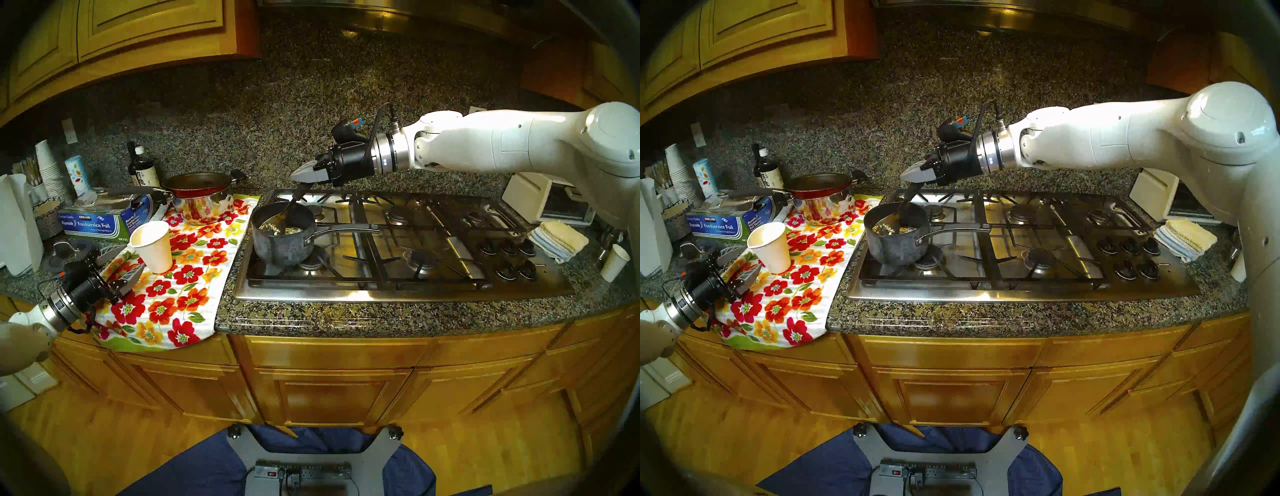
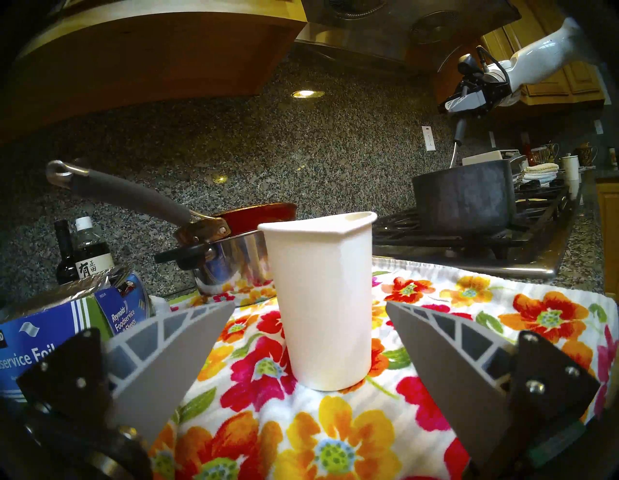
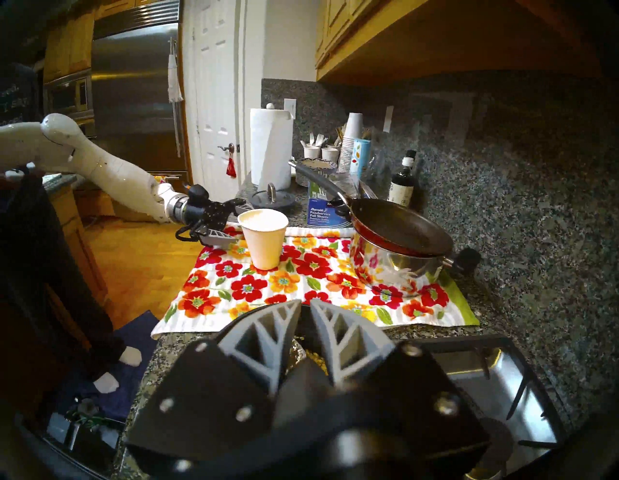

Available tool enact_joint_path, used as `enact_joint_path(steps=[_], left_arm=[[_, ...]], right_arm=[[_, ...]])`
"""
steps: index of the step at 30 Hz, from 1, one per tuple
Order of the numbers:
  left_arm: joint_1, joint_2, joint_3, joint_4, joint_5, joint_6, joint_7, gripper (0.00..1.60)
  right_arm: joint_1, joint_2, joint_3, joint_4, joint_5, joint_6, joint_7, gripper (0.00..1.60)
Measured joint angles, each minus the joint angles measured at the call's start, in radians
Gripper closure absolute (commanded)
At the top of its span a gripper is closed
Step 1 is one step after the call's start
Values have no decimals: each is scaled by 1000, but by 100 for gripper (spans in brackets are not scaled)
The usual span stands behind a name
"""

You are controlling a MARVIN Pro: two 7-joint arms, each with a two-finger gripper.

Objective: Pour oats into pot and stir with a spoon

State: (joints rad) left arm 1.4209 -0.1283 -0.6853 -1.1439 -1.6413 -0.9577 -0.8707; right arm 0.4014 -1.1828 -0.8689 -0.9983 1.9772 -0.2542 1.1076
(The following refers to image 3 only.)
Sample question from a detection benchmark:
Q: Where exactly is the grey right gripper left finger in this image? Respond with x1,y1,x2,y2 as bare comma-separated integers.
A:
125,299,304,467

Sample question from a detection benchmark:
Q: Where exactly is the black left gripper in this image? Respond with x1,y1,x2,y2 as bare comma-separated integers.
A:
185,184,255,248

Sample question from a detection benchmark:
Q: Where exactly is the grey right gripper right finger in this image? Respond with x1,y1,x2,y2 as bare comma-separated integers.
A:
309,298,490,467

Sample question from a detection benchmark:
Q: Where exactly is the white paper cup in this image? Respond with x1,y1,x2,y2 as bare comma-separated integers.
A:
237,209,289,271

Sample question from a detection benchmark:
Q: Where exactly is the black pot lid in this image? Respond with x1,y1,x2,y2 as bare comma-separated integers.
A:
248,183,297,211

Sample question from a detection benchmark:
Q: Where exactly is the shiny steel stock pot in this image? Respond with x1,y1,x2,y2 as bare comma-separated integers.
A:
348,232,482,297

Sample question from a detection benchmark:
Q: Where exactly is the stainless steel gas cooktop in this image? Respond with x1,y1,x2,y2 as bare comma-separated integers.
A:
401,334,567,480

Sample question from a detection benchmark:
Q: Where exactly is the blue foil sheet box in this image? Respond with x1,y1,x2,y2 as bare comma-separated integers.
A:
307,181,354,229

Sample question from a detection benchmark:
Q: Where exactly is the patterned ceramic bowl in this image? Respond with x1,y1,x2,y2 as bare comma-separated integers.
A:
295,159,338,187

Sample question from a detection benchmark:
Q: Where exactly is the navy blue fabric cover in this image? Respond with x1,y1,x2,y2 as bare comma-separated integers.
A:
63,310,161,421

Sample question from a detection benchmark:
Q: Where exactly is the grey saucepan with food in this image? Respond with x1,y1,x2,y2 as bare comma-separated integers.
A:
302,348,332,376

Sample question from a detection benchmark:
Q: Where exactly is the floral kitchen towel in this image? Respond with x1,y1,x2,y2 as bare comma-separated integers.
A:
151,224,480,339

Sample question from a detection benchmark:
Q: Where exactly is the cup of white utensils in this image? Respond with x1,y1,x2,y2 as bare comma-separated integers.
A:
300,133,324,160

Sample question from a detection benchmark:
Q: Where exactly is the white panel door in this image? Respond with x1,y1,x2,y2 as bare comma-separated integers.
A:
181,0,265,202

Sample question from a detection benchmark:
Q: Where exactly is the leaf print paper cup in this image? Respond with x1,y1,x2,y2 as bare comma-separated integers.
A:
349,138,372,178

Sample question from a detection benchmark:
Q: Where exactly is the stack of white paper cups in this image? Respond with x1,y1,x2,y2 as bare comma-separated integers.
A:
339,113,364,173

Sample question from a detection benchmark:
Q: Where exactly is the wooden island cabinet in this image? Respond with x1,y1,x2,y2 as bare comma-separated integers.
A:
44,174,113,311

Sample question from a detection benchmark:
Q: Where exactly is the white hanging cloth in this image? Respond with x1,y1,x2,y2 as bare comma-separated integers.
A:
167,41,185,160

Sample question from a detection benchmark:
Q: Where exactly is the stainless steel refrigerator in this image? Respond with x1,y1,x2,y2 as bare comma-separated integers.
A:
89,0,188,176

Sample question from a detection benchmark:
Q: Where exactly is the dark bottle white cap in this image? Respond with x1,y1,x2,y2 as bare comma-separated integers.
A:
387,159,417,208

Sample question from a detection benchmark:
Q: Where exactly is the person in black trousers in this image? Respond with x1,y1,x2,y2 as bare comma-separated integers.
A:
0,169,127,383

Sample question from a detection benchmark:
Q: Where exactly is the wooden tall cabinet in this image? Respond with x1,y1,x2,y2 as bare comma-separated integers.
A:
44,10,96,81

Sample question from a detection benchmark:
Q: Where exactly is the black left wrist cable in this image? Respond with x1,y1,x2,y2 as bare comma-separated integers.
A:
175,223,205,243

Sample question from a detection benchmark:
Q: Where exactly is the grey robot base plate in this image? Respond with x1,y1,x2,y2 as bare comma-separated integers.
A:
44,397,127,465

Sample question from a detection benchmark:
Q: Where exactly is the red frying pan grey handle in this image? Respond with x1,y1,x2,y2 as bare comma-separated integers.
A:
289,161,455,257

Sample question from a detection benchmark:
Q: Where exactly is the built-in wall oven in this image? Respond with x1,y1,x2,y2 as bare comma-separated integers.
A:
44,68,95,137

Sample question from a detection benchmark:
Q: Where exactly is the wooden wall cabinet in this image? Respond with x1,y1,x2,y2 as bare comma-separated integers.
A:
315,0,601,89

